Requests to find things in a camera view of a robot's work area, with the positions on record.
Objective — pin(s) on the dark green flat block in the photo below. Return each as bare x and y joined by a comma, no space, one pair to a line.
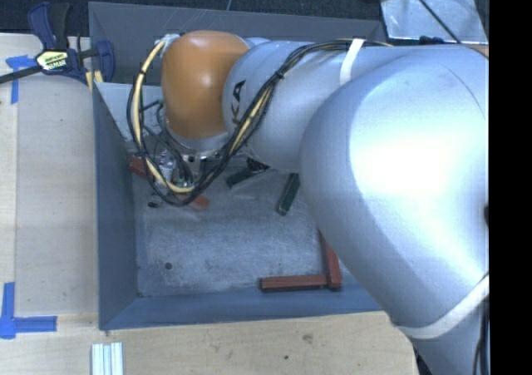
288,194
238,177

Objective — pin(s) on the grey metal bin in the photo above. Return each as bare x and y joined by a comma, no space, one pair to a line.
232,240

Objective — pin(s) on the pale wood board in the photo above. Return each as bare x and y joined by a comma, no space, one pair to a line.
54,198

